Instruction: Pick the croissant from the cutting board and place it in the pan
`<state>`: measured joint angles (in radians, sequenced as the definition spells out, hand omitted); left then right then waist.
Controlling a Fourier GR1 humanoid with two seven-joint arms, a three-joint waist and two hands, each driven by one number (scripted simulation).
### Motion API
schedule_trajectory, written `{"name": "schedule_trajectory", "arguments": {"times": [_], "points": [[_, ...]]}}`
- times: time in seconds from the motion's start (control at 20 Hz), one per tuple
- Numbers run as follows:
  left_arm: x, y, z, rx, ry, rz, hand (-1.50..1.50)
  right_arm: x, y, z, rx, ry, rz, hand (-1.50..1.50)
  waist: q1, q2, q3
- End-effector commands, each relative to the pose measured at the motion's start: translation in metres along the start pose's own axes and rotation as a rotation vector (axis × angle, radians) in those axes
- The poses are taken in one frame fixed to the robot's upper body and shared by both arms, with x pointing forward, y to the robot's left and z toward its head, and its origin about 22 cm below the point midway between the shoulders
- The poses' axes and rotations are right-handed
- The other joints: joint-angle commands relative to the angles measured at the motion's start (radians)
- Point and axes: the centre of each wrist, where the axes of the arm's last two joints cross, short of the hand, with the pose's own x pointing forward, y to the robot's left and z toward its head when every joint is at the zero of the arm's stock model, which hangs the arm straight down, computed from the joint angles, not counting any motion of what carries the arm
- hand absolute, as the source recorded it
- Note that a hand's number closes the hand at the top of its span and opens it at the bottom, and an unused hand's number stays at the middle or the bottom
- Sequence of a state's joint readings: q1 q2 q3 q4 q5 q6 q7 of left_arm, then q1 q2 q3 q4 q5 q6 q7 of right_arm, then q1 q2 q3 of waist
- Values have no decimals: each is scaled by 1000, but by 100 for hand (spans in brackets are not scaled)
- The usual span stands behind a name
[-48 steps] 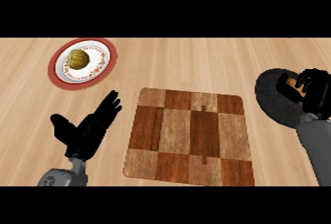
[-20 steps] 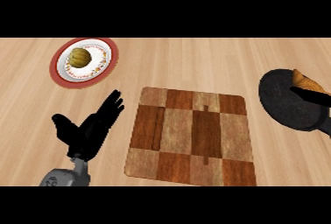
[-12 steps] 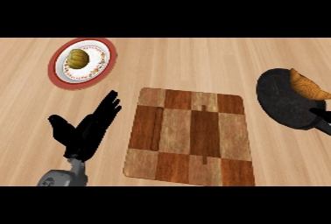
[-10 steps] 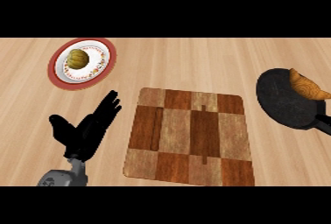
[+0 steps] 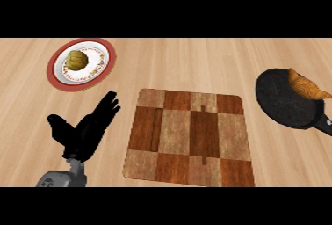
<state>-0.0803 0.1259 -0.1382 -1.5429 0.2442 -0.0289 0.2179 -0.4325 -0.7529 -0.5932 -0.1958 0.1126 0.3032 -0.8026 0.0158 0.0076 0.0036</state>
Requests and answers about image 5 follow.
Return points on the black frying pan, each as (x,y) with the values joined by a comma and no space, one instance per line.
(286,101)

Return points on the golden brown croissant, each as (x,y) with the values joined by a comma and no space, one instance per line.
(305,86)

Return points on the red-rimmed white plate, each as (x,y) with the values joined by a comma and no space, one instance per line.
(81,64)

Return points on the checkered wooden cutting board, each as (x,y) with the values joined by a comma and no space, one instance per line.
(190,137)

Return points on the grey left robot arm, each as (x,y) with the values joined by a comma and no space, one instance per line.
(65,177)

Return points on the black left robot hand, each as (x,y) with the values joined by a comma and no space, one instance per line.
(88,129)

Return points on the yellow-green round fruit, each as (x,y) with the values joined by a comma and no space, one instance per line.
(77,60)

